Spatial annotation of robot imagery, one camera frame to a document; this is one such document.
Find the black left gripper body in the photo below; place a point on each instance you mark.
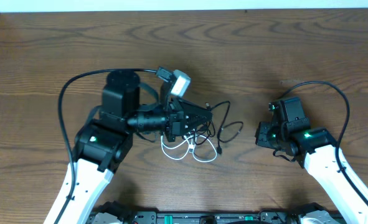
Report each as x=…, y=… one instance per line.
x=174, y=120

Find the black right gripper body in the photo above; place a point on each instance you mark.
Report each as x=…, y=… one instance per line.
x=261, y=134

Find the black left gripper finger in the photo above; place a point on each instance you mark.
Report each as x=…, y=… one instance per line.
x=196, y=124
x=195, y=111

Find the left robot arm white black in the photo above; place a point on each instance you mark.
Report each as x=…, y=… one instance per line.
x=128, y=107

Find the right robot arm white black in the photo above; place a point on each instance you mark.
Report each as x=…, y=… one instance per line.
x=291, y=136

